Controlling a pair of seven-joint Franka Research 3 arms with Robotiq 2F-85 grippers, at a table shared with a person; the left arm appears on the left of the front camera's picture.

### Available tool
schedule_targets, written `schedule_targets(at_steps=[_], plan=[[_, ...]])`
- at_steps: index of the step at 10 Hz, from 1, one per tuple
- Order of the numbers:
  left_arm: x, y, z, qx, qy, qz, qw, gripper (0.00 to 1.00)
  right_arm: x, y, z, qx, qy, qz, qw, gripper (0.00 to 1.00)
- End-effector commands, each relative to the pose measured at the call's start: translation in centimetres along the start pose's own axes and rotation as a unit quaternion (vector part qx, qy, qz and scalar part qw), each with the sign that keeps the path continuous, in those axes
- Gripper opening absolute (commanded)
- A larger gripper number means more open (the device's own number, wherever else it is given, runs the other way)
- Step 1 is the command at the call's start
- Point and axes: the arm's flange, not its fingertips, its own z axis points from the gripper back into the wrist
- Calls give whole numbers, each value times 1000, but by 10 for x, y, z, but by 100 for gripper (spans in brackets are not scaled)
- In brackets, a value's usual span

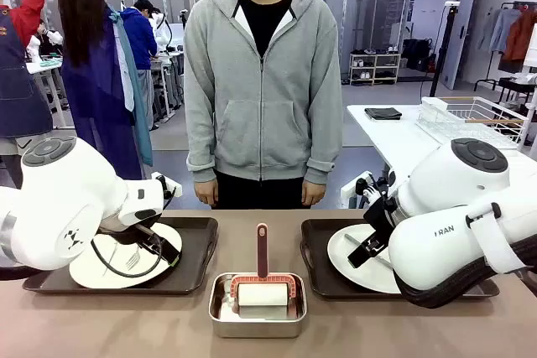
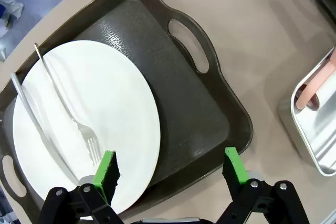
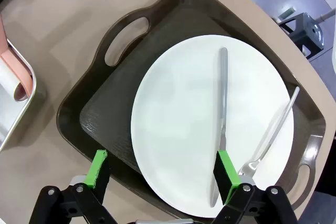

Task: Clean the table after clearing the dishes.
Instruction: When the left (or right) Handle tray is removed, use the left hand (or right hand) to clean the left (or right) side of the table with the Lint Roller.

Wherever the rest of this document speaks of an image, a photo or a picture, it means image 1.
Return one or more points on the long-haired figure blue dress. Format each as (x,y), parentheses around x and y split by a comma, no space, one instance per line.
(96,94)

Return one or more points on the grey blue open door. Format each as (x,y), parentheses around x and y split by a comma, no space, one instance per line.
(465,39)

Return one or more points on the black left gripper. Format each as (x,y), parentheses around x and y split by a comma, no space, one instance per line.
(134,236)

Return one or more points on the pink lint roller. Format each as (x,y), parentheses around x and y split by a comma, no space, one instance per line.
(262,295)

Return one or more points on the person's left hand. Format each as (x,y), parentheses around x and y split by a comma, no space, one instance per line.
(314,193)

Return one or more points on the white background desk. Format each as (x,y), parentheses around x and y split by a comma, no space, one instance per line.
(165,60)

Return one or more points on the white round plate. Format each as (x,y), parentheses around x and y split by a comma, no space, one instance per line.
(348,278)
(94,278)

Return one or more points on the white side table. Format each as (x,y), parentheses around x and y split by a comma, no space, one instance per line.
(394,140)

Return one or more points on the black tripod with white device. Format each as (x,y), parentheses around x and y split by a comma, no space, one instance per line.
(452,4)

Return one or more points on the person's left forearm grey sleeve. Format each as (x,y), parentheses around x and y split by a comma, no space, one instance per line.
(325,144)

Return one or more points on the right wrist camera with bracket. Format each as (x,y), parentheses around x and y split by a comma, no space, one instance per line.
(361,187)

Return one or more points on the black bags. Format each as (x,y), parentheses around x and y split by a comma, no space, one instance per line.
(417,56)

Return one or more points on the person in grey hoodie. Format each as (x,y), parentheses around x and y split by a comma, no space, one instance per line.
(260,123)

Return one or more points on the grey hanging shirt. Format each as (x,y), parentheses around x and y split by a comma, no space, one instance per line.
(501,31)

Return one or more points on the black clothes rack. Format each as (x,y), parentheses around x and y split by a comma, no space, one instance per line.
(522,88)

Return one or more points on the rust orange hanging jacket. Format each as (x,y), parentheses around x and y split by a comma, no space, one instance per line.
(522,39)

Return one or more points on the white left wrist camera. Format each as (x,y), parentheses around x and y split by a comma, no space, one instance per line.
(172,188)

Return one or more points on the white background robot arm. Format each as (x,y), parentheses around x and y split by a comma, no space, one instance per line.
(161,35)

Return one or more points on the folded dark cloth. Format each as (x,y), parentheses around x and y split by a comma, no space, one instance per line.
(382,113)

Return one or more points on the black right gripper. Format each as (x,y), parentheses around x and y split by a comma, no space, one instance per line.
(379,219)

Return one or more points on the dark brown serving tray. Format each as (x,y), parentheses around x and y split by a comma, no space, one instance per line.
(323,232)
(189,274)

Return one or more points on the red-sleeved figure denim apron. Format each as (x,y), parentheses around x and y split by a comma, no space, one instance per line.
(21,94)

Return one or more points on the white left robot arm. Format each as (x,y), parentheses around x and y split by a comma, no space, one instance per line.
(63,198)

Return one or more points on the silver fork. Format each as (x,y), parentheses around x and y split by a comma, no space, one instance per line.
(132,263)

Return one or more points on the person's right hand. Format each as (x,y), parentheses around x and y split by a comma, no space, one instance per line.
(206,192)

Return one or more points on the man in blue hoodie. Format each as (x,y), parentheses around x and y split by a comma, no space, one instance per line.
(140,39)

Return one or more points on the white shoe rack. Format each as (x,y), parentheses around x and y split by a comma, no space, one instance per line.
(374,66)

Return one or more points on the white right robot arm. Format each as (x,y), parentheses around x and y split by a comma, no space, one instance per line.
(440,240)

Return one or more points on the person's right forearm grey sleeve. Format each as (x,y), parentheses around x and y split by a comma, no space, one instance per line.
(200,144)

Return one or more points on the rectangular steel container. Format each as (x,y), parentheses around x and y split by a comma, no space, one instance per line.
(256,328)

